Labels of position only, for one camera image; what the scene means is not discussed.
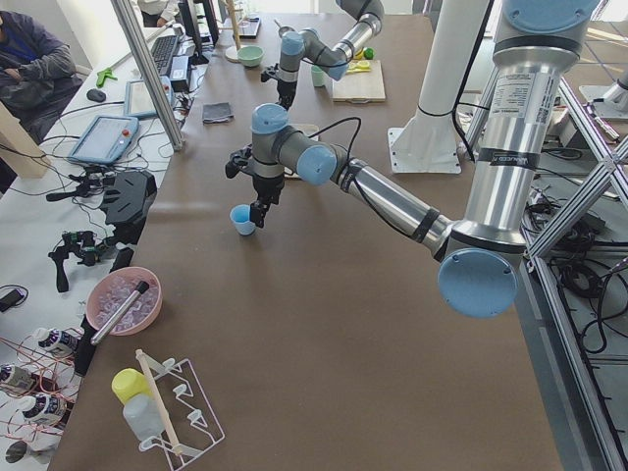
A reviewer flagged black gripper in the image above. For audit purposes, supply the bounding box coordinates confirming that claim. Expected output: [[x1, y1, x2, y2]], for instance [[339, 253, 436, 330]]
[[225, 144, 285, 229], [260, 64, 298, 110]]

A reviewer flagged blue cup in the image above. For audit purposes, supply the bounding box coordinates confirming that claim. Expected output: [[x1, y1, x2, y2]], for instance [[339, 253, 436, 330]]
[[230, 204, 256, 236]]

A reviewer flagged cream rabbit tray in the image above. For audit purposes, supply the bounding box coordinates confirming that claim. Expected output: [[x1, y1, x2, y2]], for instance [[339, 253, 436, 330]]
[[284, 124, 320, 180]]

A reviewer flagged green cup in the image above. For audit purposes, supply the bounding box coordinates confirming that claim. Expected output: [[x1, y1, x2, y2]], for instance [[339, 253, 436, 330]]
[[311, 66, 326, 88]]

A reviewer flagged green bowl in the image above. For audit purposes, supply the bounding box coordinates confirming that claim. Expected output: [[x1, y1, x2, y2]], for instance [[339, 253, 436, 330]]
[[236, 45, 264, 68]]

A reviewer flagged metal scoop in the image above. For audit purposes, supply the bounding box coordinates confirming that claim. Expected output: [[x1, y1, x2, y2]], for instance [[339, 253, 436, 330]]
[[274, 19, 291, 37]]

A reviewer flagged grey folded cloth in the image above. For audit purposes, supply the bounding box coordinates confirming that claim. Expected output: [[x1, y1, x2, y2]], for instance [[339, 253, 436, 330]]
[[202, 102, 234, 124]]

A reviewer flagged wooden cup tree stand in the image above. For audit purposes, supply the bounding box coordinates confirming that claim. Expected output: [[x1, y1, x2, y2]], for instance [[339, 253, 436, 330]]
[[224, 0, 241, 63]]

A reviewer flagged wooden cutting board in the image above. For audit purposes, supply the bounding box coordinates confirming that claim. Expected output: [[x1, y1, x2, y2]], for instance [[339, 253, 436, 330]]
[[332, 60, 386, 103]]

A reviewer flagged green lime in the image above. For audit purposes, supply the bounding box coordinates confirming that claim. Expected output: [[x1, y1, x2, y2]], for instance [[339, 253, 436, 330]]
[[363, 47, 375, 60]]

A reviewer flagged black keyboard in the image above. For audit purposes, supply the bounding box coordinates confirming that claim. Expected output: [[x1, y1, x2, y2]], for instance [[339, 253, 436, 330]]
[[150, 35, 179, 76]]

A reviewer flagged black device housing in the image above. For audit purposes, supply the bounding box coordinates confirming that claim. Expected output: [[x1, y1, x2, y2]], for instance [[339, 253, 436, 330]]
[[99, 170, 157, 244]]

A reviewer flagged blue teach pendant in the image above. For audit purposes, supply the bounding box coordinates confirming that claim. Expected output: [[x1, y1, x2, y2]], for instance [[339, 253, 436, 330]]
[[124, 76, 175, 120], [68, 116, 139, 165]]

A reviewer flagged metal tube in bowl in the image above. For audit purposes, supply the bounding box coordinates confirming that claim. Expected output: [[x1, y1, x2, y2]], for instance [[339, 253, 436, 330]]
[[90, 281, 149, 345]]

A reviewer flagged pink bowl with ice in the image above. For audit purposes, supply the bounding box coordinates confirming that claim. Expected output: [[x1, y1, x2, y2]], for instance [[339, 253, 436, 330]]
[[86, 267, 163, 336]]

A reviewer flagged yellow cup on rack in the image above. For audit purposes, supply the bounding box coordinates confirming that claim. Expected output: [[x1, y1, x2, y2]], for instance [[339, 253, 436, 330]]
[[111, 368, 151, 404]]

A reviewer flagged clear cup on rack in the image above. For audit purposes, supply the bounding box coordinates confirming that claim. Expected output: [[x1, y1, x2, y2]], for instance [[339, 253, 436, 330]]
[[123, 393, 165, 442]]

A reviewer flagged person at desk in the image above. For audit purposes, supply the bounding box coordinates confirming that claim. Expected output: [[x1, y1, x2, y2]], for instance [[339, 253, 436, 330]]
[[1, 11, 82, 143]]

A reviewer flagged aluminium frame post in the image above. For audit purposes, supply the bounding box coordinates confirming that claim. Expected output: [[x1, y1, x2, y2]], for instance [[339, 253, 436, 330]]
[[111, 0, 183, 152]]

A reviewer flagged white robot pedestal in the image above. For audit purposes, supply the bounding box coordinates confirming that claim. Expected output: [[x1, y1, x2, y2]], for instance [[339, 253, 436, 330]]
[[389, 0, 493, 174]]

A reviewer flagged white wire cup rack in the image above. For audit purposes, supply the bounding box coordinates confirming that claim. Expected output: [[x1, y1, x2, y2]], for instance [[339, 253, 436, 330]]
[[135, 349, 226, 470]]

